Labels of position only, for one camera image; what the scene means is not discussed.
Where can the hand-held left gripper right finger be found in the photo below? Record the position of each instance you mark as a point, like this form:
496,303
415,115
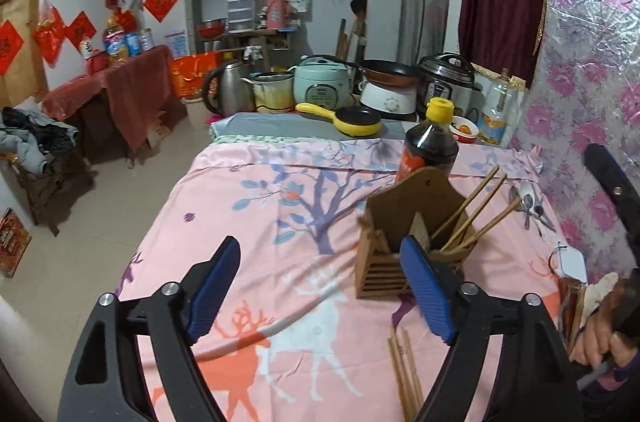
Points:
427,287

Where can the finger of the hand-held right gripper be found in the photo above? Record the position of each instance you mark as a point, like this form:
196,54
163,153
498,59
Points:
612,187

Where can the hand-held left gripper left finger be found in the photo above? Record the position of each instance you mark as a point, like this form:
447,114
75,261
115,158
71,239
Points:
210,292

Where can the wooden chopstick holder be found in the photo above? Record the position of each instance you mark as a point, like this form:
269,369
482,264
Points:
395,207

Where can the brown bamboo chopstick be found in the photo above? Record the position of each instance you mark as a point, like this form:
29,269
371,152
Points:
470,199
500,228
480,207
492,222

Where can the pile of wooden chopsticks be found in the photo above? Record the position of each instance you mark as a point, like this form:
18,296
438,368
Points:
405,377

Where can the person's right hand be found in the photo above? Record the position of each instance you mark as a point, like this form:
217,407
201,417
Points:
592,337

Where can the brown leather pouch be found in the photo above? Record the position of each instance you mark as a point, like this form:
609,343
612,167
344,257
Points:
572,312

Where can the metal spoon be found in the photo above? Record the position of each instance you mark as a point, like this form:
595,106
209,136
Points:
516,197
542,217

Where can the white ceramic spoon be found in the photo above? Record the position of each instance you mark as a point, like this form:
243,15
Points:
529,194

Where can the pink deer-print tablecloth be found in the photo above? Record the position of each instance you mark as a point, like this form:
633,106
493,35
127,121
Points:
260,212

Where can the clear cooking oil bottle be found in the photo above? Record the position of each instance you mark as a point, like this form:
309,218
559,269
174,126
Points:
497,117

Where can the dark soy sauce bottle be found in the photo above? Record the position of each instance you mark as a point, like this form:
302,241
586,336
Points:
425,152

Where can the floral plastic sheet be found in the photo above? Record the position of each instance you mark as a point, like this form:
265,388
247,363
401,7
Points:
590,52

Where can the red-rimmed bowl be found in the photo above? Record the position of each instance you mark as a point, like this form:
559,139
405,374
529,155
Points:
464,130

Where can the yellow small frying pan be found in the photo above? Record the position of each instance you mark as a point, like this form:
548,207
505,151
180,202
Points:
357,122

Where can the grey table cloth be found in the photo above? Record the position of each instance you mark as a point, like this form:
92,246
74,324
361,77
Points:
280,125

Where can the white electric cooker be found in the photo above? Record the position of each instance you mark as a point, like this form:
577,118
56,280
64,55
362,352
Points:
387,102

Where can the black pressure cooker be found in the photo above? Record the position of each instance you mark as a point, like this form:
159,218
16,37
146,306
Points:
447,85

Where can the red gift box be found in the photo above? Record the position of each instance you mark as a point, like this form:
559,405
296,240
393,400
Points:
12,242

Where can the steel electric kettle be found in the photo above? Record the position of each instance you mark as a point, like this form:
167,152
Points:
232,90

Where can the cream enamel pot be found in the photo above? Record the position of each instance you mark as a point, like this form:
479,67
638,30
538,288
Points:
272,95

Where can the orange red box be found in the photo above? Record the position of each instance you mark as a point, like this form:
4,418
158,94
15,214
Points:
192,75

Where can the copper frying pan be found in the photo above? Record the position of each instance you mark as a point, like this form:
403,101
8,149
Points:
390,72

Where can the side table with red cloth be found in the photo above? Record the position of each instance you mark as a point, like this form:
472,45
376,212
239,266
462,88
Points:
125,87

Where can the pale green rice cooker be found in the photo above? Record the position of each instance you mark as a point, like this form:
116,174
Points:
322,85

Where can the chair with jackets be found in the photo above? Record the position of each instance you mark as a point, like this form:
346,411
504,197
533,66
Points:
35,142

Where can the blue cans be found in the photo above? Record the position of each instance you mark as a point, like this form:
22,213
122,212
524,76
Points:
140,43

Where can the white refrigerator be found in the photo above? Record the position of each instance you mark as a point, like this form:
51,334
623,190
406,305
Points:
172,32

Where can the red basin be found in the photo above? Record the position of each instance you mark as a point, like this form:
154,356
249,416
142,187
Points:
211,28

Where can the yellow oil bottle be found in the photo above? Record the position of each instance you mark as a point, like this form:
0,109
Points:
115,45

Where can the pink thermos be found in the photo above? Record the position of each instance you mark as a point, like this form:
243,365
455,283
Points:
275,10

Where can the stacked container with green lid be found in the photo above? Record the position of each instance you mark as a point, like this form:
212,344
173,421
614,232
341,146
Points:
241,2

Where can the red diamond poster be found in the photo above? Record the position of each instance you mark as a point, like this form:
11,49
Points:
159,1
81,30
9,47

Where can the red plastic bag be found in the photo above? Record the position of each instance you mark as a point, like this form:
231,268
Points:
49,35

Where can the wooden door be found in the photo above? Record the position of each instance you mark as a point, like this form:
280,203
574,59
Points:
20,2

